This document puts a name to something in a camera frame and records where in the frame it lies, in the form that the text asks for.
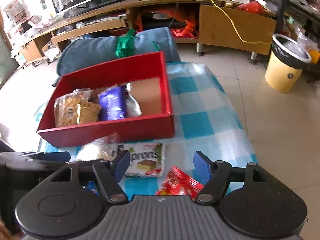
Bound gold snack packet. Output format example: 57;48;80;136
76;100;101;125

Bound purple wafer biscuit packet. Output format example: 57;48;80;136
98;86;127;121

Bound clear yellow noodle snack bag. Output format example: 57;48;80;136
54;88;92;127

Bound red white snack packet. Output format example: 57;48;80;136
125;82;142;118

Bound blue white snack bag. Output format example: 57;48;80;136
82;181;99;196

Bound clear pale cake packet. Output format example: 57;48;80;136
76;133;119;161

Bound Kaprons wafer packet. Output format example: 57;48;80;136
117;142;165;177

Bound red cardboard box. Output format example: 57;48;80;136
37;51;175;147

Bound blue rolled blanket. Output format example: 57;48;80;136
52;27;180;87

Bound yellow trash bin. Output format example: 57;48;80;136
265;34;311;93

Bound wooden TV cabinet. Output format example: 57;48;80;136
18;0;277;63

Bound orange plastic bag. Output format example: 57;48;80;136
132;4;200;39

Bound green strap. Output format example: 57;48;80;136
114;28;137;58

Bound yellow cable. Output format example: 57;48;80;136
166;0;273;46

